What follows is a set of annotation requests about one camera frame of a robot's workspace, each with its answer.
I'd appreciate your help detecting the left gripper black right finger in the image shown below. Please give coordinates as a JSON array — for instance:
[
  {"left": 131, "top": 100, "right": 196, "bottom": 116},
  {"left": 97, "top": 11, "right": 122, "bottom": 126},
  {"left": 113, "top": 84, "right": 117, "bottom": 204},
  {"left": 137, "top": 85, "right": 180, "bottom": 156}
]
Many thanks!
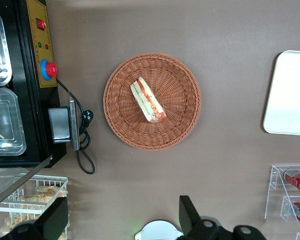
[{"left": 178, "top": 194, "right": 267, "bottom": 240}]

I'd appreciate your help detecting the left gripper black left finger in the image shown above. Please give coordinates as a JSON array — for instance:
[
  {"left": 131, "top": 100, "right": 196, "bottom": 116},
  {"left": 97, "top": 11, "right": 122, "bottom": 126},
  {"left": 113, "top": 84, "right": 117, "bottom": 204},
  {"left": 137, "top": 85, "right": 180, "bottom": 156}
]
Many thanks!
[{"left": 0, "top": 196, "right": 70, "bottom": 240}]

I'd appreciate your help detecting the sandwich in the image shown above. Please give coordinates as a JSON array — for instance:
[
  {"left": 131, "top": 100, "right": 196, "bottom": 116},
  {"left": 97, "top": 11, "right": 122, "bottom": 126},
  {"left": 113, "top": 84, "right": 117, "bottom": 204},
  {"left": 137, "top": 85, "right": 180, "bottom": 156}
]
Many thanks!
[{"left": 129, "top": 76, "right": 167, "bottom": 124}]

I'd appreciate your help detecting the round brown wicker basket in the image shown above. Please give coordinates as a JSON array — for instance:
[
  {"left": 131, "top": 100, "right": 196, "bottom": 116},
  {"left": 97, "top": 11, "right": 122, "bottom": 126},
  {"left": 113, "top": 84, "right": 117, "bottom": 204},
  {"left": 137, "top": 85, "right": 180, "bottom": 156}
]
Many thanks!
[{"left": 103, "top": 52, "right": 202, "bottom": 151}]

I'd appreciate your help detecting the cream plastic tray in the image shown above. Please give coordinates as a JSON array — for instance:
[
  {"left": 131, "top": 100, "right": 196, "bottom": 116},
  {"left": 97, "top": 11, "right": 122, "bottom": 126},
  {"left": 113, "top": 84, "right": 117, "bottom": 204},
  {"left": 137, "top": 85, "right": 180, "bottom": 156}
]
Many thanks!
[{"left": 262, "top": 50, "right": 300, "bottom": 137}]

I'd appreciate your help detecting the grey metal machine lever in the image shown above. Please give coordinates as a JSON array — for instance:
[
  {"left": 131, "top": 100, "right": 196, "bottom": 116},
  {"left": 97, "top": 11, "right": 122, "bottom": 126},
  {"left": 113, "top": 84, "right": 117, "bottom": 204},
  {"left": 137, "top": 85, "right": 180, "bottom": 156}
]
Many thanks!
[{"left": 0, "top": 154, "right": 53, "bottom": 212}]

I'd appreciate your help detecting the clear acrylic bottle rack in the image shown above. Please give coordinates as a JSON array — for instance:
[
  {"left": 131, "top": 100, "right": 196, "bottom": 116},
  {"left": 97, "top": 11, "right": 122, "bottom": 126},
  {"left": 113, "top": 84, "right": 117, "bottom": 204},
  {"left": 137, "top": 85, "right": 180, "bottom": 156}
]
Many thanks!
[{"left": 264, "top": 163, "right": 300, "bottom": 240}]

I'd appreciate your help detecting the black sealing machine yellow panel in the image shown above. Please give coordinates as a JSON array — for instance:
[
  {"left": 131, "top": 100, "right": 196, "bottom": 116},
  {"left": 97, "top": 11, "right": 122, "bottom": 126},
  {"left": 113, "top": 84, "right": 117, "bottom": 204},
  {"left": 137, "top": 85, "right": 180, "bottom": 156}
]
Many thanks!
[{"left": 0, "top": 0, "right": 80, "bottom": 169}]

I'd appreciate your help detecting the white wire rack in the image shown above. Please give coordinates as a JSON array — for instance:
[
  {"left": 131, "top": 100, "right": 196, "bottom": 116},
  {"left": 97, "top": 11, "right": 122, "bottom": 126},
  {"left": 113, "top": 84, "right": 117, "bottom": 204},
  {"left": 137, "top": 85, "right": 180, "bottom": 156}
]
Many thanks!
[{"left": 0, "top": 173, "right": 70, "bottom": 240}]

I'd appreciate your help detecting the black power cable with plug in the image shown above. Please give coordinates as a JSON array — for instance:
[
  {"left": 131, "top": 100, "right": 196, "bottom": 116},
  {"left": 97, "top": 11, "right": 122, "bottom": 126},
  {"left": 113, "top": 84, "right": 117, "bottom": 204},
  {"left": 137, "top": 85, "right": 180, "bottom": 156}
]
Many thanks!
[{"left": 56, "top": 77, "right": 95, "bottom": 175}]

